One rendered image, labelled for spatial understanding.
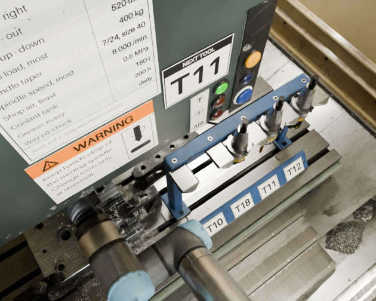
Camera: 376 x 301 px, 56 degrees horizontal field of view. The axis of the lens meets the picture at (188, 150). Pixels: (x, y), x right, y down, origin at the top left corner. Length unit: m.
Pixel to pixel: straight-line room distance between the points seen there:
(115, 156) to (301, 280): 1.00
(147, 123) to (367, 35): 1.00
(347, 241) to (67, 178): 1.22
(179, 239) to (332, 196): 0.84
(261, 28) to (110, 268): 0.44
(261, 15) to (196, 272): 0.45
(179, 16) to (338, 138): 1.20
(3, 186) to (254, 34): 0.33
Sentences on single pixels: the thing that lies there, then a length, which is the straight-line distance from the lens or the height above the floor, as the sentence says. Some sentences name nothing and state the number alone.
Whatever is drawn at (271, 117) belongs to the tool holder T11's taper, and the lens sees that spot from 0.89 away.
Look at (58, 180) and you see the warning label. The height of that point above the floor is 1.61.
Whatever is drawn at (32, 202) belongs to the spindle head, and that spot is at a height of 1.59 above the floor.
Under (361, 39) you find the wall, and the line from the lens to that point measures 1.34.
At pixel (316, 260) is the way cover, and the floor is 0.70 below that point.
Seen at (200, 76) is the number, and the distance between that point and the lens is 0.43.
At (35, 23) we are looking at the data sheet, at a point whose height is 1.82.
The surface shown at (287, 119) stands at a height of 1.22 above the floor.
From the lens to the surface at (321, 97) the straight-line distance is 1.03.
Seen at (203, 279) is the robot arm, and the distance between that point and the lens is 0.67.
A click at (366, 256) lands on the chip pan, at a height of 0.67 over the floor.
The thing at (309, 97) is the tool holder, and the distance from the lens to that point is 0.95.
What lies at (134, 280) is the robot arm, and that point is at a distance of 0.62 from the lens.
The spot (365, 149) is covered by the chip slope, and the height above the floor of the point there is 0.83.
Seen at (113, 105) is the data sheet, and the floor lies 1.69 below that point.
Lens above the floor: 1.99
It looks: 62 degrees down
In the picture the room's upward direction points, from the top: 1 degrees clockwise
